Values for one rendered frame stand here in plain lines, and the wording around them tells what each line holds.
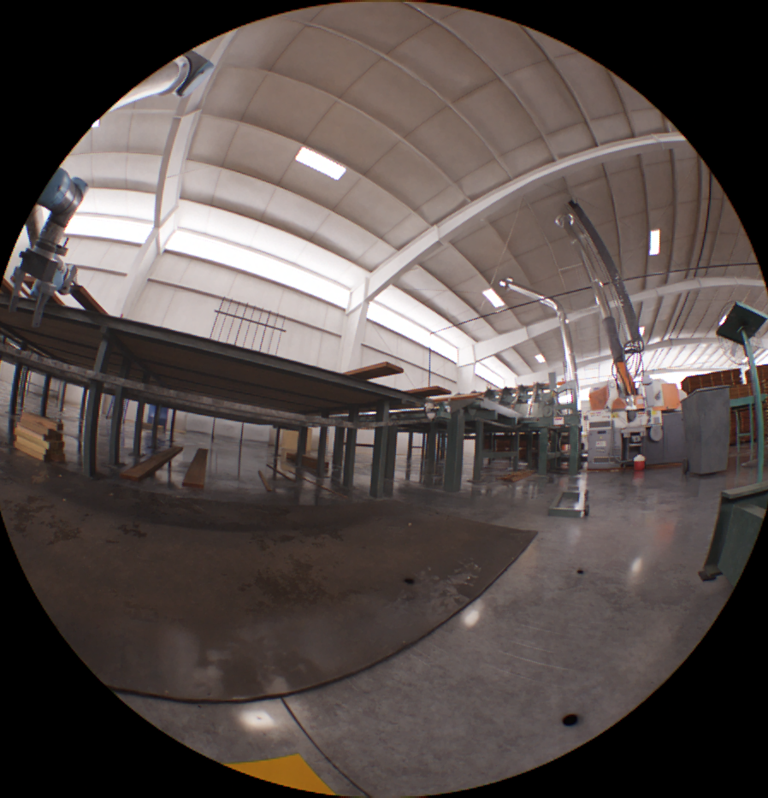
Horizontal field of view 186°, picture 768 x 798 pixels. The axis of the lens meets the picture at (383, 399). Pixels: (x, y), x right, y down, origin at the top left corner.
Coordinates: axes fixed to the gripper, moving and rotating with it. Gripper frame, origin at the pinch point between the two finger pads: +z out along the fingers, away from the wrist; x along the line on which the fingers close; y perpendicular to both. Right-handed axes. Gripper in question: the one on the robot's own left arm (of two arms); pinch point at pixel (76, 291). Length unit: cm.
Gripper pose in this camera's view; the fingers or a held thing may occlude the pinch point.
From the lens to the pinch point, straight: 151.6
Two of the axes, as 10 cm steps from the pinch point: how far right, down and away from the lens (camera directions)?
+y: 8.5, 1.6, 5.0
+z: -5.2, 1.2, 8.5
